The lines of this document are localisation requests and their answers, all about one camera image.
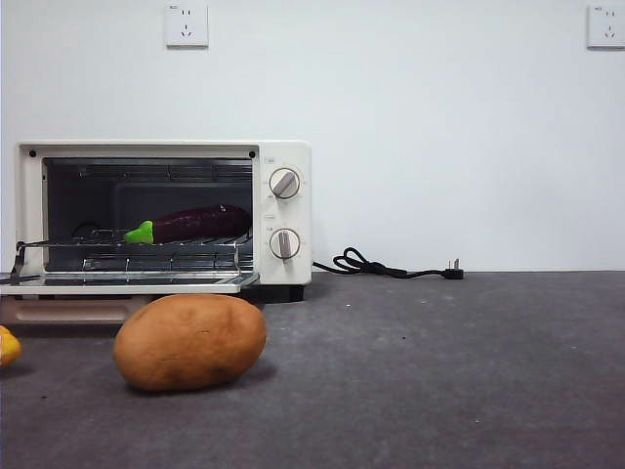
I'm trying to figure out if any brown potato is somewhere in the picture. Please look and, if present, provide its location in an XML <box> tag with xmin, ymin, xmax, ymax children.
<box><xmin>113</xmin><ymin>292</ymin><xmax>268</xmax><ymax>392</ymax></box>

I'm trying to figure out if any yellow fruit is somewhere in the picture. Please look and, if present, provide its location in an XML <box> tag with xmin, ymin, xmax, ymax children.
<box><xmin>0</xmin><ymin>325</ymin><xmax>22</xmax><ymax>367</ymax></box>

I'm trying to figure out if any glass oven door with handle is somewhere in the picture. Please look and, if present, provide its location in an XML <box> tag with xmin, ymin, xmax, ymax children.
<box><xmin>0</xmin><ymin>241</ymin><xmax>261</xmax><ymax>324</ymax></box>

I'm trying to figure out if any white wall socket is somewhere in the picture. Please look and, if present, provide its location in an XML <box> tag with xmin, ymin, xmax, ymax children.
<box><xmin>164</xmin><ymin>3</ymin><xmax>209</xmax><ymax>49</ymax></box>
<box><xmin>586</xmin><ymin>4</ymin><xmax>625</xmax><ymax>50</ymax></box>

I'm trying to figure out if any beige oven knob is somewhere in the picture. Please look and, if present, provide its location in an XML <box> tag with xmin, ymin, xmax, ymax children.
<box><xmin>269</xmin><ymin>227</ymin><xmax>301</xmax><ymax>261</ymax></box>
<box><xmin>269</xmin><ymin>167</ymin><xmax>301</xmax><ymax>200</ymax></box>

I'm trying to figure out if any white toaster oven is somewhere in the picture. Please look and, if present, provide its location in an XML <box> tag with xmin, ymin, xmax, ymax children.
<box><xmin>14</xmin><ymin>140</ymin><xmax>313</xmax><ymax>303</ymax></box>

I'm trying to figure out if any black power cable with plug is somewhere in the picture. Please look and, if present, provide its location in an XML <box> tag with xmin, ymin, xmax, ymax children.
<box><xmin>311</xmin><ymin>246</ymin><xmax>465</xmax><ymax>282</ymax></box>

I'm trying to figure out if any purple eggplant with green stem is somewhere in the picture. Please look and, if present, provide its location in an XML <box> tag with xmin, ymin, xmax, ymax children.
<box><xmin>123</xmin><ymin>203</ymin><xmax>252</xmax><ymax>245</ymax></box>

